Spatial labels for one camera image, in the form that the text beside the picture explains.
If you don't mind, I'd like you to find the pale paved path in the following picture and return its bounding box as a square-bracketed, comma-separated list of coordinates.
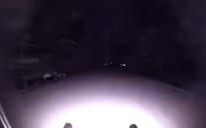
[10, 69, 206, 128]

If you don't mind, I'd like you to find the robot's own part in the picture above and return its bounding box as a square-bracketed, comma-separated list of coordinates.
[63, 122, 74, 128]
[128, 123, 139, 128]

